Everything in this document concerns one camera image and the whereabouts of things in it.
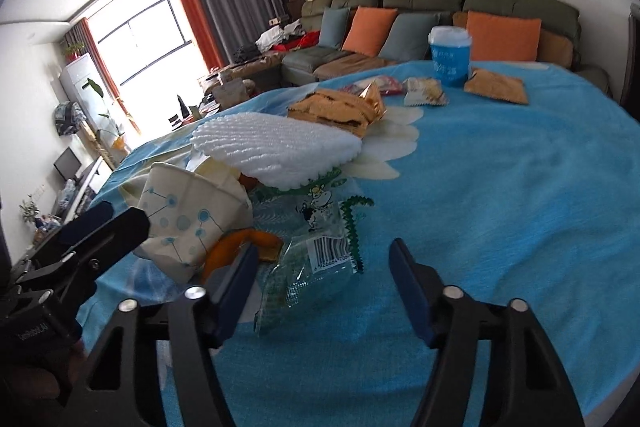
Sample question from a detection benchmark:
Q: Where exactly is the brown snack packet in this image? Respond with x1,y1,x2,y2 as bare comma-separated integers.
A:
463,68,528,105

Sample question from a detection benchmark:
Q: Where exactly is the white air conditioner tower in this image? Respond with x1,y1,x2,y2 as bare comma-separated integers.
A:
60,53,115,146

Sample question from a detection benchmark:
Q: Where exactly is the grey-blue cushion right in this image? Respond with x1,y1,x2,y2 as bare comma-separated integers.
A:
378,13,439,62

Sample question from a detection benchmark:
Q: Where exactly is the dark green sectional sofa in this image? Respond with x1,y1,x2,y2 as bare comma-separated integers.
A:
219,0,612,96

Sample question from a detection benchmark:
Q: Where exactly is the pile of clothes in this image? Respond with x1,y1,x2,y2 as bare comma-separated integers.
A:
232,18,320,64

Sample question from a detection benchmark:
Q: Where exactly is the white foam net sheet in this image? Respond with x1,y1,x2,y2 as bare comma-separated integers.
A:
191,112,362,191

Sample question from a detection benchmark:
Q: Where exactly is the grey-blue cushion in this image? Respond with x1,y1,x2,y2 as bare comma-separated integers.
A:
378,13,439,62
318,8,350,50

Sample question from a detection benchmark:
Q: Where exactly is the white crumpled tissue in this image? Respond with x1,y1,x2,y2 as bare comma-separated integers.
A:
117,152,247,207

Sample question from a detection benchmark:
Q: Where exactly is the blue vase with plant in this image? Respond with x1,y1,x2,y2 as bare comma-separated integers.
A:
20,195,48,231

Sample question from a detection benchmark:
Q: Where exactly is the small black monitor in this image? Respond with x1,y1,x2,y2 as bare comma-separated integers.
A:
53,147,81,181

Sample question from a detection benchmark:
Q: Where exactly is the orange peel piece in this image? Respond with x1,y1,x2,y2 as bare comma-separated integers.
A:
200,229,283,282

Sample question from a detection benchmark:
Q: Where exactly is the white black TV cabinet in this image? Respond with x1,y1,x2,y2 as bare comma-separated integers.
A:
52,156,113,225

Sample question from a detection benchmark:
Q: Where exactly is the brown cushion on sofa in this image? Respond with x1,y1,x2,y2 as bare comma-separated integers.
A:
537,28,574,69

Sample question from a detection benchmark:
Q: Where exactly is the covered standing fan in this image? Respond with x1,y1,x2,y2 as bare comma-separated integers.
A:
53,101,87,136

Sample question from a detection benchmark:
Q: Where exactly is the grey-blue cushion left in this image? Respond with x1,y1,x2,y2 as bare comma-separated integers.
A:
318,8,350,50

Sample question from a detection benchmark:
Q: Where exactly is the clear cow-print plastic wrapper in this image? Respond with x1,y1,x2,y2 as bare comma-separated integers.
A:
250,168,374,337

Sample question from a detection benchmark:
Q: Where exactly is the small printed snack wrapper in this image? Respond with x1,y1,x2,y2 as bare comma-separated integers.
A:
404,77,448,106

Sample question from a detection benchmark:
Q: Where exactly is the blue floral tablecloth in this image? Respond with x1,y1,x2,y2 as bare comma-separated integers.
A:
74,59,640,427

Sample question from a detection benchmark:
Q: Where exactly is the orange curtain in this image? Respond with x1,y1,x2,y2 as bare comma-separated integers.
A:
180,0,226,69

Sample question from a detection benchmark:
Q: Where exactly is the cluttered coffee table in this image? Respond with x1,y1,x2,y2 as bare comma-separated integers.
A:
168,78,258,130

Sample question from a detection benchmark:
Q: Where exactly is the tall green potted plant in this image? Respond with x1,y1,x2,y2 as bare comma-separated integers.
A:
82,78,131,155

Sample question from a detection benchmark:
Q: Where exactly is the pink red snack wrapper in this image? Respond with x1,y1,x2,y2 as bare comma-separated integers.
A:
341,75,405,96

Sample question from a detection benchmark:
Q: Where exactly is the orange cushion middle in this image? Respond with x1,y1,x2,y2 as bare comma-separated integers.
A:
342,6,398,56

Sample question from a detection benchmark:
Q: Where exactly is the orange cushion near cup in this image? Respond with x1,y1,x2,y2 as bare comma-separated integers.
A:
466,11,541,62

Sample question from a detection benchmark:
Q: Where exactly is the blue white paper cup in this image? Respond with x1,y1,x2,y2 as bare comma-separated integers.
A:
428,26,472,88

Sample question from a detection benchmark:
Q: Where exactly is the gold brown crumpled wrapper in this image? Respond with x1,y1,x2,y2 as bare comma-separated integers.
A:
288,82,386,139

